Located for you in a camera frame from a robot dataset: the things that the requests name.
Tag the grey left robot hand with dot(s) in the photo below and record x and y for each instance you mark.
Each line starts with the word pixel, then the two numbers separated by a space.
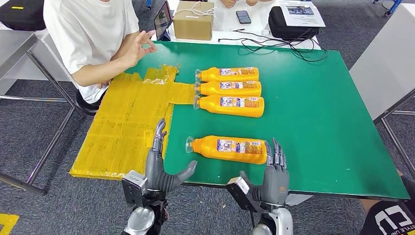
pixel 155 172

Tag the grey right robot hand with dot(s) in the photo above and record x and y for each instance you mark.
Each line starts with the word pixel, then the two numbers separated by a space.
pixel 275 186

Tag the orange detergent bottle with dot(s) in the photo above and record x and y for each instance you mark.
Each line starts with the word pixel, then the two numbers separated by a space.
pixel 210 149
pixel 210 107
pixel 210 88
pixel 210 74

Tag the dark tablet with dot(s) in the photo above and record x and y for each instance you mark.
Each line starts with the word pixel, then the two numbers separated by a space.
pixel 163 19

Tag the white table foot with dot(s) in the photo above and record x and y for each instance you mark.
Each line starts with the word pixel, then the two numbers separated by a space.
pixel 298 199

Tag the yellow tape mat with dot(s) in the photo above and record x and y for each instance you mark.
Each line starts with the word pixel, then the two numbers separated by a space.
pixel 123 123

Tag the black stool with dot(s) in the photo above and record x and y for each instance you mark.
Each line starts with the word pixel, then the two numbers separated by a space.
pixel 87 108

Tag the person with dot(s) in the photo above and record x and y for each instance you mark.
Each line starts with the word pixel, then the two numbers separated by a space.
pixel 230 2
pixel 90 32
pixel 389 220

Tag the brown cardboard box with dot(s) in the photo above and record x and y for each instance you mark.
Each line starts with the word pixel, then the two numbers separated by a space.
pixel 193 27

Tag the small white adapter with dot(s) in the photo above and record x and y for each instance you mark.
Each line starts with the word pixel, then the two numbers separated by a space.
pixel 265 32

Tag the black carry case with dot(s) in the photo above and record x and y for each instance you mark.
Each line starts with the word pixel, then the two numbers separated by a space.
pixel 282 27

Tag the grey side table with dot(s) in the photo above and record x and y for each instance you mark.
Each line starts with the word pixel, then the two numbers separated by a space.
pixel 385 65

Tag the white table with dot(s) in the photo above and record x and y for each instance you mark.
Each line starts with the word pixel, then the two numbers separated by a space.
pixel 223 22

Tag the blue metal leg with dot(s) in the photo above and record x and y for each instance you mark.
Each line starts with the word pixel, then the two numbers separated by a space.
pixel 149 3

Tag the printed paper sheet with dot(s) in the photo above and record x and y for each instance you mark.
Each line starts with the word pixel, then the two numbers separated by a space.
pixel 301 19

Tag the black smartphone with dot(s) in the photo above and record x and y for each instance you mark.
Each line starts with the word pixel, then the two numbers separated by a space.
pixel 243 17

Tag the black bag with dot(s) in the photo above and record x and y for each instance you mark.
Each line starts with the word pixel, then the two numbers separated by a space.
pixel 19 16

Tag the blue metal rack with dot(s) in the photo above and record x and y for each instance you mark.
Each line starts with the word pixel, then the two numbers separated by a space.
pixel 394 6

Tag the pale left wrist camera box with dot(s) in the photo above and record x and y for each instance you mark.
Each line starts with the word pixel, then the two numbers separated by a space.
pixel 133 189

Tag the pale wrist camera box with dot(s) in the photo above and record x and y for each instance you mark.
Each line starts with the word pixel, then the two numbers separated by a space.
pixel 133 189
pixel 238 191

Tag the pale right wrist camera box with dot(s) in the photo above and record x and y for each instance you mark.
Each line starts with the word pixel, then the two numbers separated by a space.
pixel 238 191

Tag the grey metal-frame table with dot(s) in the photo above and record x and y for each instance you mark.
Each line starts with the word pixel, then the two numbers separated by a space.
pixel 13 48

